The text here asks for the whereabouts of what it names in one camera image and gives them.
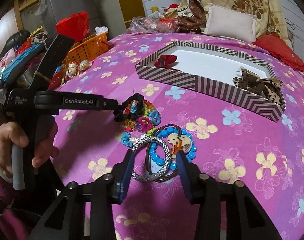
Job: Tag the leopard print bow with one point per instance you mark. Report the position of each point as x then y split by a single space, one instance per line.
260 85

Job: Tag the black bag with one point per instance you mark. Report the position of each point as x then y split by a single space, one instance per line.
13 42

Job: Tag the black scrunchie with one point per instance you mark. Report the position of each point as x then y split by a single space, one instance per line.
128 107

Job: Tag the santa plush toy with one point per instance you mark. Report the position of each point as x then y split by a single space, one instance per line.
172 8

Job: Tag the purple floral bedsheet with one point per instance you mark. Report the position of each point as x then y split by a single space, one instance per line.
241 155

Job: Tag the red gift bag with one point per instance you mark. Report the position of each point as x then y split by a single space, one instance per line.
73 26

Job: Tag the white plastic bag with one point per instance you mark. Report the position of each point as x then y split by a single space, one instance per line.
102 30

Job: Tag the red frilled cushion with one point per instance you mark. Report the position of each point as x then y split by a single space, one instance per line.
279 48

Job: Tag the striped cardboard box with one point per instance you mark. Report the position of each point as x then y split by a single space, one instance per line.
211 67

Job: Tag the orange plastic basket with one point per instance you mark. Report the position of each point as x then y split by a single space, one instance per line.
87 48

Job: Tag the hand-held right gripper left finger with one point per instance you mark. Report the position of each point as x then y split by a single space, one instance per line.
125 177

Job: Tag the silver bangle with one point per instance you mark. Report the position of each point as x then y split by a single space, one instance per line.
1 171

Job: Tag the white pillow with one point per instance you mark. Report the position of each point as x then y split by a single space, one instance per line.
229 23

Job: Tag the person's left hand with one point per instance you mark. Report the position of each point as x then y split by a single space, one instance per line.
11 135

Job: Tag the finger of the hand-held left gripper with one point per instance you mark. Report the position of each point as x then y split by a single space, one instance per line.
79 101

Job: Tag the grey refrigerator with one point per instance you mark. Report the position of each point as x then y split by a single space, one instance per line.
67 0

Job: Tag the red bow hair clip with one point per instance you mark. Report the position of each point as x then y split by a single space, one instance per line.
165 60

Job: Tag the clear plastic bag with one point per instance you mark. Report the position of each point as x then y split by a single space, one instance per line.
152 23

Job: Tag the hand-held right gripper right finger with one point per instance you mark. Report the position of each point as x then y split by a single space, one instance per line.
186 180

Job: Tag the blue cloth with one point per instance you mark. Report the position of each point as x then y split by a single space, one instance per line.
19 60

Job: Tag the blue fuzzy hair accessory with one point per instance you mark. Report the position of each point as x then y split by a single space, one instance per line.
127 136

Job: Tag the person's left forearm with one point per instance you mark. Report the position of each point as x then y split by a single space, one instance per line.
2 200

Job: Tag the brown patterned blanket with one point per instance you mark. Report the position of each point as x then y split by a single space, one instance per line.
193 7

